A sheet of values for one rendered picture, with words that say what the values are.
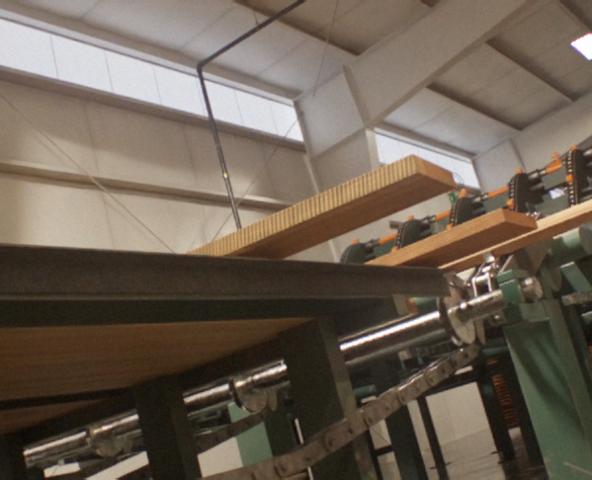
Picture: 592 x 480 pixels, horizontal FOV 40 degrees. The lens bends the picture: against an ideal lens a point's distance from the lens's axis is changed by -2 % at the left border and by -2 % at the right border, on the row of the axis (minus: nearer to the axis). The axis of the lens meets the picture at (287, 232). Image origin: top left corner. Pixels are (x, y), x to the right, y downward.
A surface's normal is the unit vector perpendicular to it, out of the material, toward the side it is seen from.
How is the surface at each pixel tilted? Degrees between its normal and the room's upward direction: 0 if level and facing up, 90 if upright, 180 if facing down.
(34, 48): 90
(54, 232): 87
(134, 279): 90
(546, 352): 90
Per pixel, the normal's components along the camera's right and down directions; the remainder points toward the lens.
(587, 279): -0.58, -0.06
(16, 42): 0.77, -0.35
